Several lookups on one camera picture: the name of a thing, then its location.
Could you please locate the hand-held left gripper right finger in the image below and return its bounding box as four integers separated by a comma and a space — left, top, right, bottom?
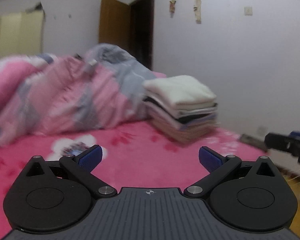
183, 145, 281, 199

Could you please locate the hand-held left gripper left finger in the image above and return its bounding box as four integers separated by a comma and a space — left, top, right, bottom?
25, 144, 118, 199

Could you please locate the white knit sweater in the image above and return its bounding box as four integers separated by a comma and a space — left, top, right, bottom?
143, 75, 218, 111

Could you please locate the stack of folded clothes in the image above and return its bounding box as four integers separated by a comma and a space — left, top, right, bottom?
144, 96, 219, 144

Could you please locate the pink floral blanket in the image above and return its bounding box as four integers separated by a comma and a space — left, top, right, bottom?
0, 71, 268, 240

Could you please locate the pink grey quilt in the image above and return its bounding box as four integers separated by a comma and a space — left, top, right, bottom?
0, 44, 157, 148

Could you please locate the wooden door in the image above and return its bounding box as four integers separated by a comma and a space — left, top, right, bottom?
99, 0, 155, 71

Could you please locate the hanging wall ornament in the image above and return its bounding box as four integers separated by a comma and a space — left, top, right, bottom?
169, 0, 203, 25

